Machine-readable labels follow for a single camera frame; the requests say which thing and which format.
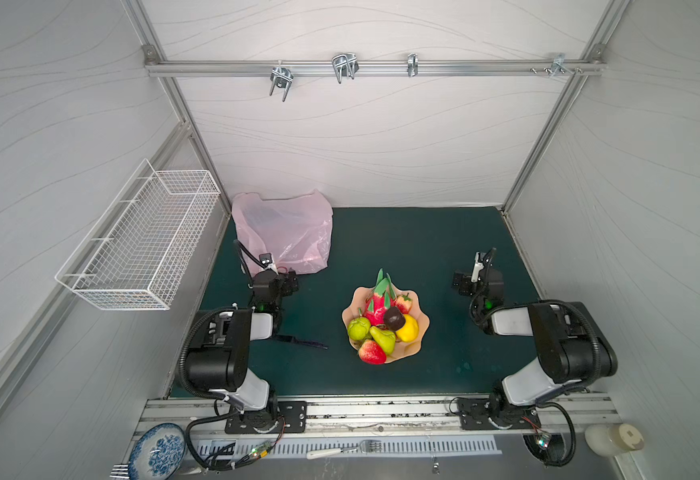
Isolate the pink plastic bag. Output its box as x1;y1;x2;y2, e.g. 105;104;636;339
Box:
232;191;333;275

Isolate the dark purple plum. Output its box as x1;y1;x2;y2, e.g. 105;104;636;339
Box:
384;306;406;331

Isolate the green pear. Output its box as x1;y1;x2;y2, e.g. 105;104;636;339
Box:
369;326;397;355

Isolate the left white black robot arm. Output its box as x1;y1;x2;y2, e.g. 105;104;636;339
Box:
176;240;299;416

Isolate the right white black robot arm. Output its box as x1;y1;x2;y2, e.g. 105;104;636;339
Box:
452;249;618;429

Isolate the dark blue knife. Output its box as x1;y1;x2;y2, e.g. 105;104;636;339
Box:
271;335;329;350

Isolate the green table mat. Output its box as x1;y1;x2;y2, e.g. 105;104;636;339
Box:
250;207;538;396

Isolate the small strawberry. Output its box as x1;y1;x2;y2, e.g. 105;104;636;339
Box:
395;293;414;314

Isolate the green apple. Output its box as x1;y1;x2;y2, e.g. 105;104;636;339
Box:
347;316;371;342

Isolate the pink green dragon fruit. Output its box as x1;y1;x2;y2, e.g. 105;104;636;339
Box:
363;269;396;326

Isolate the peach wavy fruit plate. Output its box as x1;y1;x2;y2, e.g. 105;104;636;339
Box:
342;287;431;363

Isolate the red apple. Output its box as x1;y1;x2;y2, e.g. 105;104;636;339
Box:
358;339;387;365

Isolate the white vent strip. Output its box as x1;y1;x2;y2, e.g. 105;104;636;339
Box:
194;435;502;460

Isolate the blue white patterned plate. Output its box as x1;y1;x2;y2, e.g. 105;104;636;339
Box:
127;423;187;480

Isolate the left metal clamp hook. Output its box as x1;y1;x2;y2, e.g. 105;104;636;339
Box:
269;65;294;102

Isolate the metal clamp hook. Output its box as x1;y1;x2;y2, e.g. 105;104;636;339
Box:
331;53;359;84
269;65;294;102

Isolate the silver fork at corner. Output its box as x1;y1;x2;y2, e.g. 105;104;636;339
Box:
109;464;131;480

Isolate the middle metal clamp hook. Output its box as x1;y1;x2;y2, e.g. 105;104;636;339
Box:
331;53;359;84

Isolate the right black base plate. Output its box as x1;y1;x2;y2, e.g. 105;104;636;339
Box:
456;396;541;431

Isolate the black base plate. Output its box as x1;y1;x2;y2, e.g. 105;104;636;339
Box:
456;396;541;431
225;401;308;435

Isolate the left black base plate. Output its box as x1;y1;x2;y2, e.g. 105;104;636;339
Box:
225;401;308;435

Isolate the white wire basket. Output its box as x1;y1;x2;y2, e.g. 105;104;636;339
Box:
55;159;220;311

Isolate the white handled fork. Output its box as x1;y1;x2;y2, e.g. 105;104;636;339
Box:
306;440;383;460

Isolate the small metal ring hook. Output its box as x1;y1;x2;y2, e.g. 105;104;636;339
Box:
407;53;419;78

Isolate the right metal bolt bracket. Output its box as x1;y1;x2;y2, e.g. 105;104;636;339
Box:
530;53;584;78

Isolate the metal crossbar rail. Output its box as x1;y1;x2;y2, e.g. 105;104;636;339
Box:
146;57;607;78

